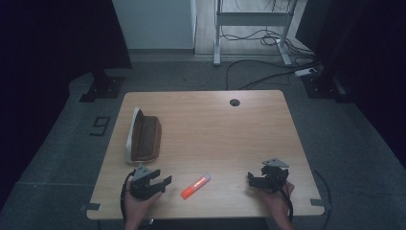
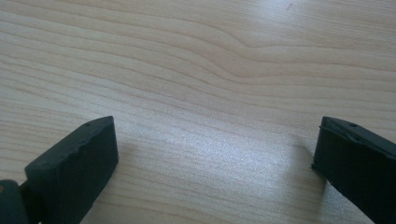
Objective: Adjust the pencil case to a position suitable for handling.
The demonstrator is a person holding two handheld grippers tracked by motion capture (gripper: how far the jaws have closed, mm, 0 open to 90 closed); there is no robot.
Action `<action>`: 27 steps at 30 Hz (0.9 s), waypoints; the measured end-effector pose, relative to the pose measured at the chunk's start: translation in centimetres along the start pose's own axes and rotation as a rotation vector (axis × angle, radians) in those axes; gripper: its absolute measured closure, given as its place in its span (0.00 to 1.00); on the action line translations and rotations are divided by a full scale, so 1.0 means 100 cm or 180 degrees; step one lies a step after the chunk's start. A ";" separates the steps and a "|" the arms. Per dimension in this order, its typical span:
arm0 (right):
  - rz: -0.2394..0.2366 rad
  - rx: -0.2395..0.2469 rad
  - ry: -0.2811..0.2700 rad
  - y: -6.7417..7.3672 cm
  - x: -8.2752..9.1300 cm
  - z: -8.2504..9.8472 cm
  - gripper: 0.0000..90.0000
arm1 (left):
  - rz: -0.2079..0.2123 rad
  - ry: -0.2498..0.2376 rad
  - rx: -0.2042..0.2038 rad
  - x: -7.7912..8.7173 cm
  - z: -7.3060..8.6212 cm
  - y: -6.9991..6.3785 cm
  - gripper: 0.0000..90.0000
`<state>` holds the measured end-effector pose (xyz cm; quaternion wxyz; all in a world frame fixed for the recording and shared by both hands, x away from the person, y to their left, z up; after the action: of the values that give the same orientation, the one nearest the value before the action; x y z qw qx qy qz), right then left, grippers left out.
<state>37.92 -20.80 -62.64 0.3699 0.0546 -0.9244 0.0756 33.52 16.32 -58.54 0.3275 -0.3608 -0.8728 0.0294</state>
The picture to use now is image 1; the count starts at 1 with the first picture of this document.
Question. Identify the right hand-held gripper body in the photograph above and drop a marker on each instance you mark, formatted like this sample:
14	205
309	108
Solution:
276	177

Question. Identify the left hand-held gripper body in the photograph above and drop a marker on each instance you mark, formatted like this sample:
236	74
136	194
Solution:
140	187

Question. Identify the orange highlighter pen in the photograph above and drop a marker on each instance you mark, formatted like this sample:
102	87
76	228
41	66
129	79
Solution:
195	187

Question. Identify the brown pencil case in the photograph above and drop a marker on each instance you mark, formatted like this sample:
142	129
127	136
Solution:
145	137

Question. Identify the person's left hand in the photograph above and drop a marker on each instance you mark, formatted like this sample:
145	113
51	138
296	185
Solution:
138	207

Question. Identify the person's right hand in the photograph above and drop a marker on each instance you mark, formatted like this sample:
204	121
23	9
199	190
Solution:
275	202

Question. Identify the grey tape strip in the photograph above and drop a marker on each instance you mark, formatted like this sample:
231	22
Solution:
93	206
317	202

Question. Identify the black stand base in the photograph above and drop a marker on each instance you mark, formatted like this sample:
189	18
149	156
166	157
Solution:
320	86
107	87

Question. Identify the white power strip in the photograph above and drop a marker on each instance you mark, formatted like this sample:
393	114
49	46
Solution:
304	72

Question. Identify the white cabinet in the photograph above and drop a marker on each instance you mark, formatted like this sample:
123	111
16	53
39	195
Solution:
153	22

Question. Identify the black curtain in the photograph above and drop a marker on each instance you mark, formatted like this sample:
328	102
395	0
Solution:
367	48
48	48

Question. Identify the white desk frame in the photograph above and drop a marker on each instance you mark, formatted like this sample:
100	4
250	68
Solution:
252	19

